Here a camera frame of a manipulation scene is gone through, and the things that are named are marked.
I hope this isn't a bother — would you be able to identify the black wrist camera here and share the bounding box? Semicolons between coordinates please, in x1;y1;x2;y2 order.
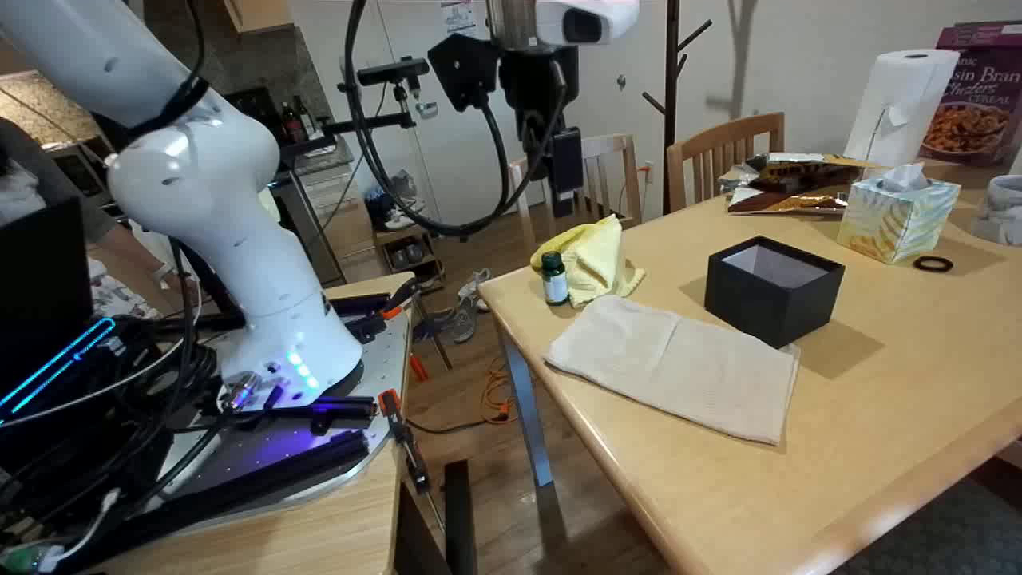
425;32;503;113

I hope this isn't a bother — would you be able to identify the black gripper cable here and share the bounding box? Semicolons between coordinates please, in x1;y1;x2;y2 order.
341;0;541;239

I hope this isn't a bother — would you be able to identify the shoe rack with shoes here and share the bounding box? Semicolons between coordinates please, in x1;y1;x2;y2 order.
364;171;444;283

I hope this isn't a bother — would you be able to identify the black square box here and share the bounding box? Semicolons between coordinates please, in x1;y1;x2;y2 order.
703;232;847;352

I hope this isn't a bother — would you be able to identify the black controller box blue light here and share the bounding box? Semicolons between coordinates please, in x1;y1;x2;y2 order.
0;313;139;428

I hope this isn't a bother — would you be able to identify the grey cabinet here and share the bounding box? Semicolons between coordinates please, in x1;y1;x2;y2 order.
268;140;361;288

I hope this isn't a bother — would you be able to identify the beige folded towel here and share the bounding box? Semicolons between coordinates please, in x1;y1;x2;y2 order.
542;292;803;448

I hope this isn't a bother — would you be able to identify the black computer monitor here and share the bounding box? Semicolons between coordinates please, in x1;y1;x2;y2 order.
0;200;91;397

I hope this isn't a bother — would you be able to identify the black coat rack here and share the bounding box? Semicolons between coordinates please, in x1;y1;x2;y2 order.
638;0;716;217

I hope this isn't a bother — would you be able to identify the green capped small bottle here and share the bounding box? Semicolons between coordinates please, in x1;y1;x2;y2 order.
541;250;572;308

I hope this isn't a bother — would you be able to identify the grey stereo camera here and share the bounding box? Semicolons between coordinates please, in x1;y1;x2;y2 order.
354;57;432;88

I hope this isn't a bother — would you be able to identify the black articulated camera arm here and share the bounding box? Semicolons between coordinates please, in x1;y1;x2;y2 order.
317;75;440;138

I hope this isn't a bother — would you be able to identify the grey cloth bundle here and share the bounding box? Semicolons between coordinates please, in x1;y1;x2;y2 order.
972;171;1022;250

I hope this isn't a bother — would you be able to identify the white paper towel roll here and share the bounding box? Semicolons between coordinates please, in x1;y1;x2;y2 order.
844;43;961;168

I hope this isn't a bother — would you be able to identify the white paper sheet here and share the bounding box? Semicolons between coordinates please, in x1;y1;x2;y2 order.
436;0;483;34

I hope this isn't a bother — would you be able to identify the metal table leg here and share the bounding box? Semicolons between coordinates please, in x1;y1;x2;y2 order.
495;333;567;554

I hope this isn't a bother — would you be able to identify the red handled black clamp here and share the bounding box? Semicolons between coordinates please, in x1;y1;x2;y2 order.
377;387;434;494

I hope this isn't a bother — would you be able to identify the brown foil snack packet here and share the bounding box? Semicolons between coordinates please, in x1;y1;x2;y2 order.
726;179;855;221
760;149;869;192

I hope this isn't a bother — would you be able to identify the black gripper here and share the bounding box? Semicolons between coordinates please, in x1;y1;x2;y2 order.
495;43;588;196

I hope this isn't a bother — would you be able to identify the purple cereal box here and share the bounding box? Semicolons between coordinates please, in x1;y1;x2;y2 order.
921;18;1022;168

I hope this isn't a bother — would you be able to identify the yellow knitted towel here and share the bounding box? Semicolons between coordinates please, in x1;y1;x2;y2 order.
528;212;647;313

